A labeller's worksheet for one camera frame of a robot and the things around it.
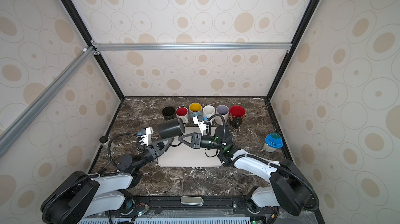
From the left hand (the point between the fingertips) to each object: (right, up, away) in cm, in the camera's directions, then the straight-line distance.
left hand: (174, 143), depth 66 cm
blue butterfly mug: (+7, +15, +37) cm, 40 cm away
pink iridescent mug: (+26, +14, +34) cm, 45 cm away
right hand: (+3, 0, 0) cm, 3 cm away
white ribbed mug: (+16, +13, +40) cm, 45 cm away
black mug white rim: (-1, +6, 0) cm, 7 cm away
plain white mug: (-2, +13, +40) cm, 42 cm away
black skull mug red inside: (+33, +11, +30) cm, 46 cm away
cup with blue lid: (+51, -3, +19) cm, 55 cm away
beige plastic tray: (+16, +5, +5) cm, 17 cm away
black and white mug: (-11, +13, +37) cm, 41 cm away
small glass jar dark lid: (-43, -3, +21) cm, 48 cm away
